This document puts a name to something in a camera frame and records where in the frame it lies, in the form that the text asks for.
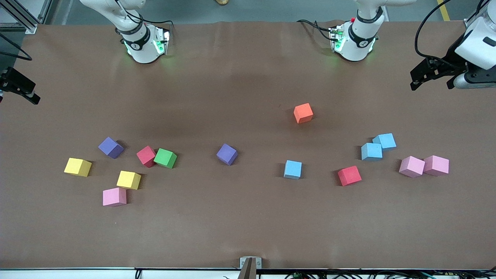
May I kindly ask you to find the red foam cube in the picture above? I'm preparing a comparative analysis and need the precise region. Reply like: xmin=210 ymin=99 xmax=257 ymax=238
xmin=136 ymin=145 xmax=157 ymax=168
xmin=337 ymin=165 xmax=362 ymax=187

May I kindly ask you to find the orange foam cube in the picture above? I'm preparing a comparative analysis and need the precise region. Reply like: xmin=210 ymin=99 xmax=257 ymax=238
xmin=293 ymin=103 xmax=314 ymax=124

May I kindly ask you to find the yellow foam cube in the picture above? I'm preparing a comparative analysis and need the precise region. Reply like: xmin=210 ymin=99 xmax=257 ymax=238
xmin=116 ymin=170 xmax=142 ymax=190
xmin=64 ymin=157 xmax=93 ymax=177

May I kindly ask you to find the green foam cube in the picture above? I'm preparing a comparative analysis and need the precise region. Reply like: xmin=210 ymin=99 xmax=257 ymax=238
xmin=153 ymin=148 xmax=178 ymax=169

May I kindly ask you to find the blue foam cube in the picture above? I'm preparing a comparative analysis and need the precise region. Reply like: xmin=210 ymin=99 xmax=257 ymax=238
xmin=372 ymin=133 xmax=397 ymax=150
xmin=361 ymin=143 xmax=383 ymax=161
xmin=283 ymin=160 xmax=303 ymax=180

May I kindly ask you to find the purple foam cube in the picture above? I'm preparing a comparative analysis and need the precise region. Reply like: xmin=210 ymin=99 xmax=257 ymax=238
xmin=98 ymin=136 xmax=125 ymax=160
xmin=216 ymin=143 xmax=238 ymax=166

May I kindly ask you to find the pink foam cube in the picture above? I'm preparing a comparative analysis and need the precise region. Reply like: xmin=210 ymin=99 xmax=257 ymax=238
xmin=399 ymin=156 xmax=425 ymax=178
xmin=102 ymin=188 xmax=127 ymax=207
xmin=423 ymin=155 xmax=450 ymax=177

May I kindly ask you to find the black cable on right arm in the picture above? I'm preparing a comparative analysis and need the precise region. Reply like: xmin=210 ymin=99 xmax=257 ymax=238
xmin=0 ymin=33 xmax=33 ymax=62

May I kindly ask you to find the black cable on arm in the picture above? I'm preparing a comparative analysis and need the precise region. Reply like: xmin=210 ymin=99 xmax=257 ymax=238
xmin=0 ymin=33 xmax=33 ymax=62
xmin=414 ymin=0 xmax=465 ymax=64

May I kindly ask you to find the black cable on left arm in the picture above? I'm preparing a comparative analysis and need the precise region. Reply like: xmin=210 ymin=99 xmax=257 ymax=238
xmin=414 ymin=0 xmax=465 ymax=64

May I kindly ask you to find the aluminium frame profile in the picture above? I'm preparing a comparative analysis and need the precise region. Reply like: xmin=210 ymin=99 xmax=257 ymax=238
xmin=0 ymin=0 xmax=53 ymax=34

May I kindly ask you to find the black cable bundle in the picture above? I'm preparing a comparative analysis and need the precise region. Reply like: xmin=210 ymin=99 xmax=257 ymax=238
xmin=285 ymin=270 xmax=496 ymax=279

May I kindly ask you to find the grey metal bracket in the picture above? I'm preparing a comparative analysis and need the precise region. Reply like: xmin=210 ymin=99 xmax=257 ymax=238
xmin=239 ymin=257 xmax=262 ymax=270

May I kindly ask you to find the brown camera pole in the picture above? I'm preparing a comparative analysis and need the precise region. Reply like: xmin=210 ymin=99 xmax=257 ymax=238
xmin=237 ymin=258 xmax=258 ymax=279

